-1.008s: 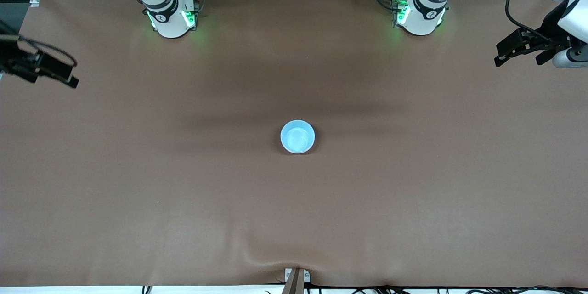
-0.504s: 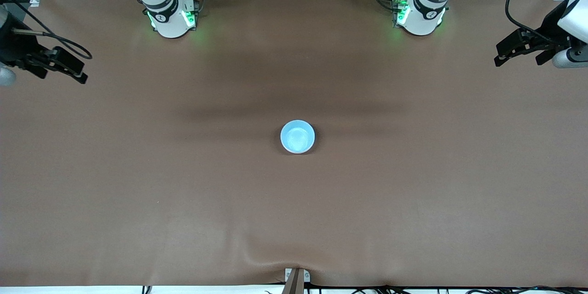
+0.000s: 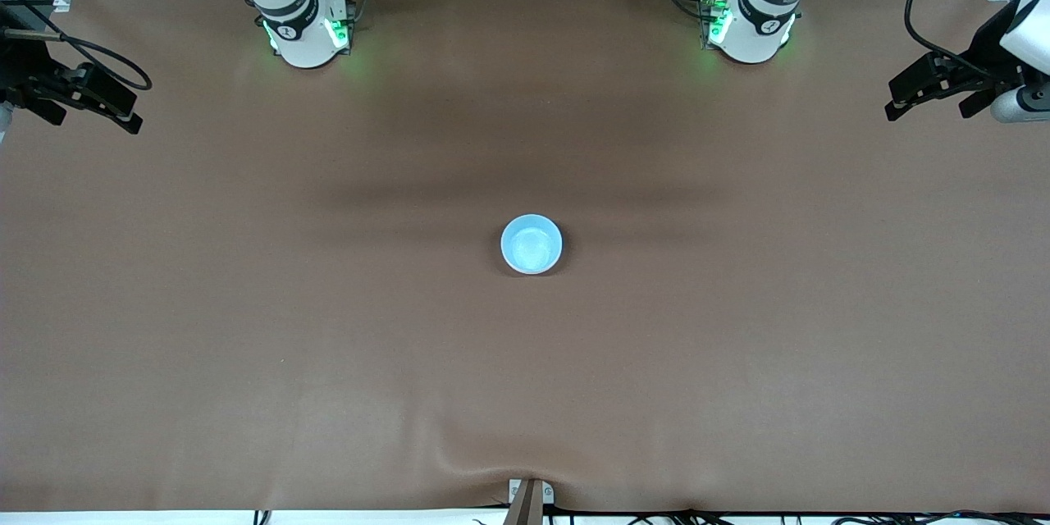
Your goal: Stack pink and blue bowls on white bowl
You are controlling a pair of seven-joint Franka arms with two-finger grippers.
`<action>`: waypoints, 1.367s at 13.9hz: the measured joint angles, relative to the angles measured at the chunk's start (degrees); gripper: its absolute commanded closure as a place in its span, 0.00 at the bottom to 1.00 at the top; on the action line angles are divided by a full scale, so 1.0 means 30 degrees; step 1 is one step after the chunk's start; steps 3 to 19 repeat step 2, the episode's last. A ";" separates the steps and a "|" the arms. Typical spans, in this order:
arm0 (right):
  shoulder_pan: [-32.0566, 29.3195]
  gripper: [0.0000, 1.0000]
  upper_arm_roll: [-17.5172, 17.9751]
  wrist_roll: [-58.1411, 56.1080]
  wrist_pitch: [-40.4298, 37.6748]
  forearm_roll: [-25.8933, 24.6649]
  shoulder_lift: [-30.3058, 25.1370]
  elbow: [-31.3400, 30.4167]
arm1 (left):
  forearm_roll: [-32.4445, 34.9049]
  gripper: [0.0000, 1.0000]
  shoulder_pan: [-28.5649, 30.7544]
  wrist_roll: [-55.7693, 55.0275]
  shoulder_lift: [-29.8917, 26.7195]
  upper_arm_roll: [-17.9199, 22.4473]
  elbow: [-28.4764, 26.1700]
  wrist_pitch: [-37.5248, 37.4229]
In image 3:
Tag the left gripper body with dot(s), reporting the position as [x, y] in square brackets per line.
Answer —
[982, 57]

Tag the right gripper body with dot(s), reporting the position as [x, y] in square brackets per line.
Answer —
[23, 70]

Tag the light blue bowl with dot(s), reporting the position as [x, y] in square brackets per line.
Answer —
[531, 244]

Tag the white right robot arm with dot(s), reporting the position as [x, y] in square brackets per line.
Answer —
[299, 37]

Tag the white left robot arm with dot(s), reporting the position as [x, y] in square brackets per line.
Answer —
[750, 33]

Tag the brown table cover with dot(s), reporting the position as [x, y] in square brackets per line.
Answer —
[525, 385]

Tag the metal clamp bracket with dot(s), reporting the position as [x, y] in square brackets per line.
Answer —
[529, 504]

